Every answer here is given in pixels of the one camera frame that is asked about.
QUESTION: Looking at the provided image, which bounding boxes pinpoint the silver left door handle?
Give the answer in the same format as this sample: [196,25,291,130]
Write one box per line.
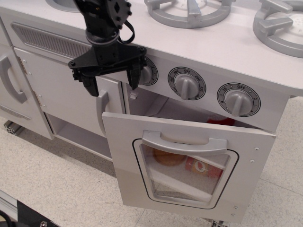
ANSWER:
[0,56,27,104]

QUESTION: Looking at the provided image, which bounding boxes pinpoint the silver cabinet door handle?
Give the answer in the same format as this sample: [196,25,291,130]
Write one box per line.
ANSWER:
[96,90,109,136]

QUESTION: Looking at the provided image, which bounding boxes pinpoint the right grey stove knob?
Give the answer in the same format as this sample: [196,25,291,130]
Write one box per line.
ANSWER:
[217,83,261,117]

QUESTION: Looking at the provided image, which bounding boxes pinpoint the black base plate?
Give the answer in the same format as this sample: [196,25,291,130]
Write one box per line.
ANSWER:
[15,201,58,227]

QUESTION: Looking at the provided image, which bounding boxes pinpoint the orange toy can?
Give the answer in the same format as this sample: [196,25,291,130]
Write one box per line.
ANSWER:
[185,157,209,175]

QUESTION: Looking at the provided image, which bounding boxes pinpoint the white toy kitchen unit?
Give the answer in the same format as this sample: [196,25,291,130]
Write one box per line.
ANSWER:
[0,0,303,162]

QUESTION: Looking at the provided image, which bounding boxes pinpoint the red toy item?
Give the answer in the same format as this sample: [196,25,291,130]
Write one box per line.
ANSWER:
[207,114,235,126]

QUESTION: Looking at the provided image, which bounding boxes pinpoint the silver right stove burner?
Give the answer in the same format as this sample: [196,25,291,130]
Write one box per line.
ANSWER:
[253,0,303,58]

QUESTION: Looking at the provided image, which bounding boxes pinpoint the white oven door with window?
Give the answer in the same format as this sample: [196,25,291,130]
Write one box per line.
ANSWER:
[102,113,276,223]

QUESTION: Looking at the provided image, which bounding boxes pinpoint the aluminium frame rail left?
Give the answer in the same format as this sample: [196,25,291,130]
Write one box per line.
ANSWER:
[4,121,25,136]

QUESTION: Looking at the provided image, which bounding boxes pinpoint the middle grey stove knob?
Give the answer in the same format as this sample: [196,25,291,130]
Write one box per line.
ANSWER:
[168,67,206,100]

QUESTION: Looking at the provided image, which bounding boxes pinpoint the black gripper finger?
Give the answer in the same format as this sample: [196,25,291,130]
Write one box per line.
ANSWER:
[127,64,141,90]
[81,77,98,96]

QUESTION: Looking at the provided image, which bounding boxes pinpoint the black cable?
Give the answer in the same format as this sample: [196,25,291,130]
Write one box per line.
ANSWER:
[0,209,15,227]

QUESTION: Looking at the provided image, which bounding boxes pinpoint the aluminium frame rail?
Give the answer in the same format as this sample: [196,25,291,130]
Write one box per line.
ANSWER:
[4,121,25,136]
[208,219,230,227]

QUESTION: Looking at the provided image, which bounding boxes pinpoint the silver centre stove burner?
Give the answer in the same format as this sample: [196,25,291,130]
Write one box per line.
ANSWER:
[144,0,234,29]

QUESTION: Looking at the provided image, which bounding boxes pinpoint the white left appliance door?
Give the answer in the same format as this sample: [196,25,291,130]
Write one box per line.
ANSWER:
[0,45,53,139]

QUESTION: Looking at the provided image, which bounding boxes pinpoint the aluminium frame rail right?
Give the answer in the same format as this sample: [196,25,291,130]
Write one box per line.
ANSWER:
[208,219,230,227]

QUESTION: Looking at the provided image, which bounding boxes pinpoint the left grey stove knob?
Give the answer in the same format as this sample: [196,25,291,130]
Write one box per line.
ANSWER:
[139,57,159,86]

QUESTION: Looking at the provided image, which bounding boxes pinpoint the brown toy food item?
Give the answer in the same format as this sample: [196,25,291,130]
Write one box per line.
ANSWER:
[152,148,186,166]

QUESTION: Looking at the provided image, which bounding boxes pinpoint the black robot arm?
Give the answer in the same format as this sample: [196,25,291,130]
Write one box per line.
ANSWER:
[68,0,147,97]

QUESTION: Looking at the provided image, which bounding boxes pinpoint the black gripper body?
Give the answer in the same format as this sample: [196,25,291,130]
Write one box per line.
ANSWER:
[68,41,147,82]

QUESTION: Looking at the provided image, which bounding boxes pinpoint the silver stove burner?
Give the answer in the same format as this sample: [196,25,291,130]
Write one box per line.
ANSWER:
[253,0,303,58]
[144,0,234,29]

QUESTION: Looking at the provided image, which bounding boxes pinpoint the white cabinet door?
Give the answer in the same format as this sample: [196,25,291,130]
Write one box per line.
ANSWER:
[15,48,125,136]

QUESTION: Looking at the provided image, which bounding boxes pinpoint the grey stove knob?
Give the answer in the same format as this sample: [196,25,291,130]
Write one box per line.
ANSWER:
[139,57,159,86]
[168,67,206,100]
[217,83,261,117]

